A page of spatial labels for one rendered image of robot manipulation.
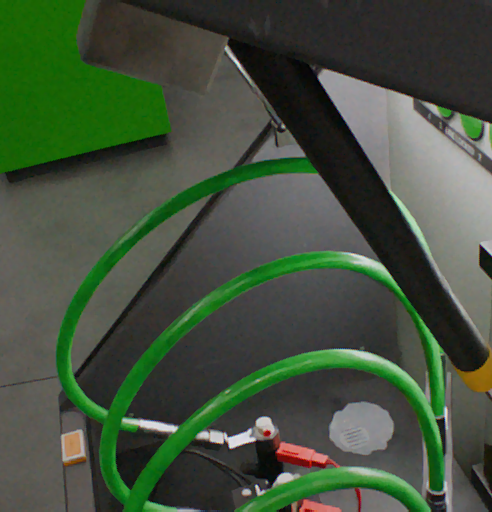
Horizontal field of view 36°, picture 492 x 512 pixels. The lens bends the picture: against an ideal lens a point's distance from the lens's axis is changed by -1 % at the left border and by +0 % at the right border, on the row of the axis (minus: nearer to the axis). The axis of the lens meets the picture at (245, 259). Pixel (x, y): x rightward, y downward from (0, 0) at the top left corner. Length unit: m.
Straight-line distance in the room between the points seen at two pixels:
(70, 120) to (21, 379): 1.66
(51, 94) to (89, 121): 0.24
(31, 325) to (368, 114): 2.21
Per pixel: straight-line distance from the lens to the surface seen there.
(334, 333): 1.19
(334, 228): 1.08
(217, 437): 0.81
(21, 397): 2.73
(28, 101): 3.99
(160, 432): 0.78
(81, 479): 1.07
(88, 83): 3.96
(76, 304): 0.67
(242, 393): 0.54
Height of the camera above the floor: 1.72
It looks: 34 degrees down
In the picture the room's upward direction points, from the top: 10 degrees counter-clockwise
